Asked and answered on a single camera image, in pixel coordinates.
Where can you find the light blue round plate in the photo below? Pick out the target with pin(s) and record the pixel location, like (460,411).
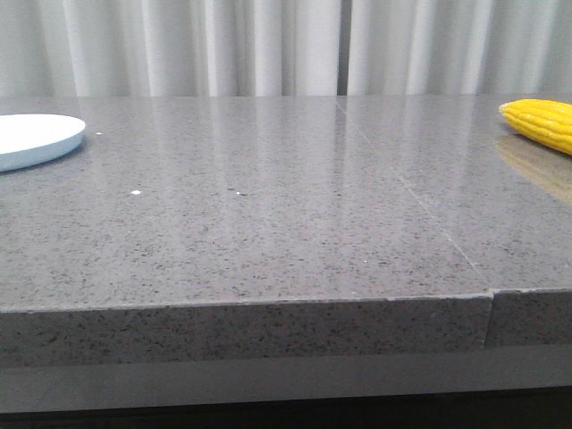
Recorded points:
(31,139)

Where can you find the yellow corn cob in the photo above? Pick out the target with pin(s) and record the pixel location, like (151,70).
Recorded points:
(547,122)

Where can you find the white pleated curtain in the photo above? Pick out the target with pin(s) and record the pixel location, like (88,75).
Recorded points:
(271,48)

